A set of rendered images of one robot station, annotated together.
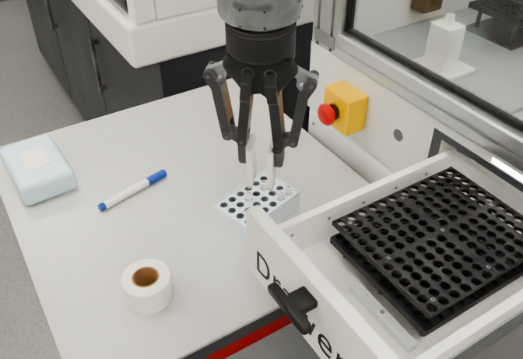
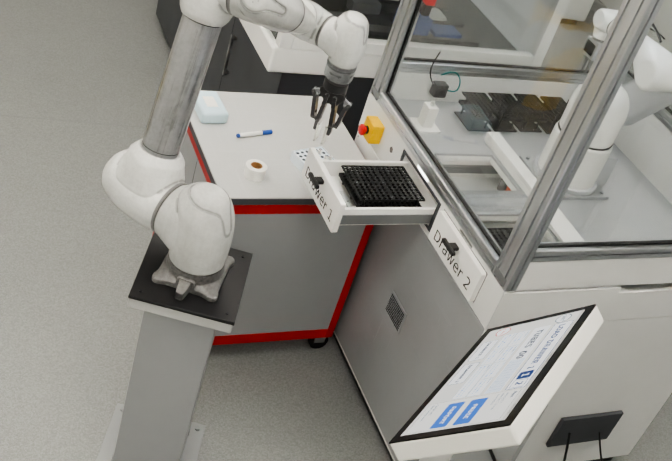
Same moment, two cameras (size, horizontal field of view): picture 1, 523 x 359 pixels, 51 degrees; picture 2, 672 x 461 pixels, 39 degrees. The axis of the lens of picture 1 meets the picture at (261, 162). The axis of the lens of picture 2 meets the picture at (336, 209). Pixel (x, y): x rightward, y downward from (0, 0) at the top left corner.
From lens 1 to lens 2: 2.25 m
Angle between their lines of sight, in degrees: 3
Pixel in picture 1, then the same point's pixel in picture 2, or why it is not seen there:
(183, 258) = (271, 168)
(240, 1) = (331, 72)
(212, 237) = (287, 165)
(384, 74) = (393, 118)
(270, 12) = (340, 78)
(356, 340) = (332, 193)
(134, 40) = (274, 56)
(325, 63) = (372, 105)
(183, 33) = (302, 60)
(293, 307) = (315, 180)
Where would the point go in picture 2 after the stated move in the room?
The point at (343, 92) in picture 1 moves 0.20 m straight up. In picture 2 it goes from (374, 121) to (391, 70)
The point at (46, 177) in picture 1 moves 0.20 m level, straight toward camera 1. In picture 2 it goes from (215, 112) to (225, 146)
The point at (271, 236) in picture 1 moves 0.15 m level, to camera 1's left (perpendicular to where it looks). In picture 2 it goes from (315, 158) to (269, 142)
